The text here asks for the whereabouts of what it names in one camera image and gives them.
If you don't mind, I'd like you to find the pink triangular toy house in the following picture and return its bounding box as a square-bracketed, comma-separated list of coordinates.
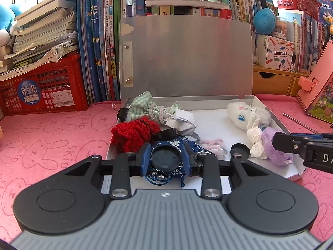
[297, 40, 333, 125]

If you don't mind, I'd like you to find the white paper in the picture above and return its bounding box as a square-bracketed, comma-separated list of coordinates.
[164, 109, 201, 139]

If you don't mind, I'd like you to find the red knitted item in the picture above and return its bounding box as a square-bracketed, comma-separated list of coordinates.
[111, 117, 161, 154]

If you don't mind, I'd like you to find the wooden drawer organizer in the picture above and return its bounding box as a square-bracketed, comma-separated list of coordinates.
[252, 65, 302, 97]

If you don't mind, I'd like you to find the pink rabbit print table cloth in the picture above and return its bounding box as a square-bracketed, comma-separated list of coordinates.
[0, 94, 333, 245]

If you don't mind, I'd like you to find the silver metal box with lid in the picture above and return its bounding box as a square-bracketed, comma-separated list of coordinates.
[105, 14, 307, 191]

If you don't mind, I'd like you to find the blue plush ball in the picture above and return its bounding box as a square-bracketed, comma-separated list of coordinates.
[253, 8, 276, 35]

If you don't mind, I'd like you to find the row of tall blue books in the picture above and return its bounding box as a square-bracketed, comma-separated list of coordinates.
[77, 0, 123, 103]

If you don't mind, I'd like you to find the blue floral fabric pouch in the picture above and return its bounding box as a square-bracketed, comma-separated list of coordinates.
[145, 135, 217, 187]

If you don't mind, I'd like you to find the black round case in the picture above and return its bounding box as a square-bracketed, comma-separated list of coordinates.
[151, 147, 182, 172]

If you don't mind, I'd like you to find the thin metal rod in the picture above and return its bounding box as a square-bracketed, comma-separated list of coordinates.
[283, 113, 320, 134]

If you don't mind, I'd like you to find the white fluffy plush toy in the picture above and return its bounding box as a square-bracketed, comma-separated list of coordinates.
[227, 101, 271, 132]

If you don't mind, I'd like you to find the white label printer box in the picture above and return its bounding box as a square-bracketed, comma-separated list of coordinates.
[256, 34, 295, 71]

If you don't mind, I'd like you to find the pink pipe cleaner piece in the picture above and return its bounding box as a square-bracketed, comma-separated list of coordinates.
[200, 139, 227, 160]

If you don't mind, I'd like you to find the black binder clip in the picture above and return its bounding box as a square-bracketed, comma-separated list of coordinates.
[112, 104, 130, 122]

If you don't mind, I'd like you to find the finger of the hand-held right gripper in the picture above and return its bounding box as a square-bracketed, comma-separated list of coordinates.
[273, 132, 310, 159]
[290, 132, 333, 143]

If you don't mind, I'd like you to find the black round container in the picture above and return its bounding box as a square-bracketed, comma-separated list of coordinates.
[150, 127, 178, 141]

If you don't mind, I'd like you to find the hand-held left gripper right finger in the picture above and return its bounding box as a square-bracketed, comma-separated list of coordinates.
[181, 143, 273, 200]

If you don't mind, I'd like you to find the green checked cloth bundle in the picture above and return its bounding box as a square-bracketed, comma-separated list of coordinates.
[129, 91, 182, 122]

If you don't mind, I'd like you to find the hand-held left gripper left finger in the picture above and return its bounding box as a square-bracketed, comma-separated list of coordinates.
[64, 143, 153, 200]

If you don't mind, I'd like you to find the red plastic basket with label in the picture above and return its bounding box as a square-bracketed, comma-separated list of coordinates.
[0, 52, 89, 116]

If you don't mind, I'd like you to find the stack of worn books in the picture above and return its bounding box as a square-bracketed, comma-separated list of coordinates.
[0, 0, 78, 81]

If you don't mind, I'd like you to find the white tissue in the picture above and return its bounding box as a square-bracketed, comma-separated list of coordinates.
[247, 115, 269, 160]

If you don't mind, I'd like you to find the small black round lid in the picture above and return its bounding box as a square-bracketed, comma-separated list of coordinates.
[230, 144, 251, 158]

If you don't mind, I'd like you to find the purple plush toy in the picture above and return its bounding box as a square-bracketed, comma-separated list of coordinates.
[261, 127, 293, 166]

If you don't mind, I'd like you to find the row of colourful thin books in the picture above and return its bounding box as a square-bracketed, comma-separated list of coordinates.
[276, 0, 333, 75]

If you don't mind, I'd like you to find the blue cat plush toy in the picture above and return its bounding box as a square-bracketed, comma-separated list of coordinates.
[0, 4, 22, 46]

